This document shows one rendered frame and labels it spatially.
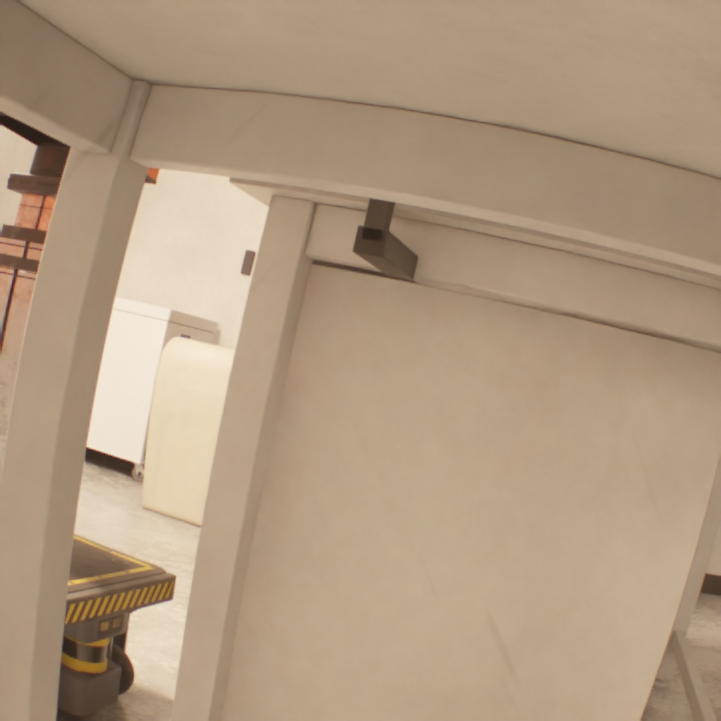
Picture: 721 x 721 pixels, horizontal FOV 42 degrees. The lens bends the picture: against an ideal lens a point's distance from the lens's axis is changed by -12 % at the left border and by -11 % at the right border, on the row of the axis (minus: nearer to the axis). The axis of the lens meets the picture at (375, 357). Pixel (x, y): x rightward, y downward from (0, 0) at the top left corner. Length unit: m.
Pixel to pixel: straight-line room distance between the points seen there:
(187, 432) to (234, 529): 2.76
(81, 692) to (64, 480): 0.93
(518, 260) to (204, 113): 0.49
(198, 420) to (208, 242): 1.63
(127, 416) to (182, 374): 0.82
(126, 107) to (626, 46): 0.40
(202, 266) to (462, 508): 4.21
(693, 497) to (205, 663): 0.60
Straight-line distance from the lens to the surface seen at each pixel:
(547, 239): 1.05
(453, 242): 1.11
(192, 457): 3.90
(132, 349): 4.67
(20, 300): 1.63
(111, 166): 0.72
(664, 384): 1.16
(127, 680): 1.82
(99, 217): 0.72
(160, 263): 5.40
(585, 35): 0.46
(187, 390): 3.89
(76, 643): 1.65
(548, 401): 1.16
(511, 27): 0.48
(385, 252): 0.97
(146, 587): 1.69
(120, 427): 4.68
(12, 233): 1.68
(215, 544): 1.16
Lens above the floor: 0.70
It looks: 1 degrees up
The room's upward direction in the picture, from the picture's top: 13 degrees clockwise
